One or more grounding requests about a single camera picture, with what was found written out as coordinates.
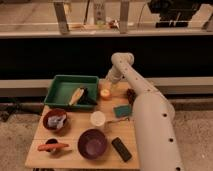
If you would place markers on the green plastic tray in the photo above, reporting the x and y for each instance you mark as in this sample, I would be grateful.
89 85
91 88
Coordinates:
63 87

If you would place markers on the white cup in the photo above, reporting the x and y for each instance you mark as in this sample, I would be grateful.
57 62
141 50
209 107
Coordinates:
97 118

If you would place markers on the left metal shelf post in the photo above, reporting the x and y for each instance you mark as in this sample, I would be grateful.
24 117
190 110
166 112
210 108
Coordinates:
61 17

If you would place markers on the metal spoon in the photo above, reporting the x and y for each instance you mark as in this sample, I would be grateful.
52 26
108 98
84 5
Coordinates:
107 123

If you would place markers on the black object in tray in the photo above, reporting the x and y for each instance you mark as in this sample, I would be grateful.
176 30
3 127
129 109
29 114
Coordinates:
85 99

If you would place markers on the orange carrot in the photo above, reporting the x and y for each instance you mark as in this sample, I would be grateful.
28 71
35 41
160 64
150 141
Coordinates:
45 147

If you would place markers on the metal shelf post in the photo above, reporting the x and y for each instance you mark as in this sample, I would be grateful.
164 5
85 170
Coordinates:
61 17
123 21

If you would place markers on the green sponge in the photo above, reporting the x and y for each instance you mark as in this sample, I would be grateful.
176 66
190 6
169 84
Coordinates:
122 111

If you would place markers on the black remote control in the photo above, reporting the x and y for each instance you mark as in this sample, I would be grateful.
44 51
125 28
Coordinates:
121 149

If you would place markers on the purple bowl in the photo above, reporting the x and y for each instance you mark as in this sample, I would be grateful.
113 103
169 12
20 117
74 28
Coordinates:
92 144

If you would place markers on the right metal shelf post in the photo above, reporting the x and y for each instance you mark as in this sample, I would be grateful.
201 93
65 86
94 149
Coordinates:
123 21

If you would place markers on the crumpled white cloth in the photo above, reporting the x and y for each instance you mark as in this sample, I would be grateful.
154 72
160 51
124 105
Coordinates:
56 122

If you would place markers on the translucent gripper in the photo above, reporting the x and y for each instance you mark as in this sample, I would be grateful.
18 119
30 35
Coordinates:
106 84

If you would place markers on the orange apple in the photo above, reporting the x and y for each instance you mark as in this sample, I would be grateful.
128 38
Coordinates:
105 94

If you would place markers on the brown bowl with cloth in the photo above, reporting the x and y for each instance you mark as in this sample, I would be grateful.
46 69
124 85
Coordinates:
54 112

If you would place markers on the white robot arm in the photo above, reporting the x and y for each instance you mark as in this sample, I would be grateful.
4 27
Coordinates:
152 116

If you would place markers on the dark red grape bunch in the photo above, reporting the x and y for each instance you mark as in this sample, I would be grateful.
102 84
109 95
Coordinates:
131 96

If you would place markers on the black machine on shelf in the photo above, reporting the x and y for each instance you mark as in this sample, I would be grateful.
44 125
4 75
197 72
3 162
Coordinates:
173 13

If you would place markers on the small dark bowl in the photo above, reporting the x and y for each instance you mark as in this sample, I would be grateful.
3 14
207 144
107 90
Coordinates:
51 145

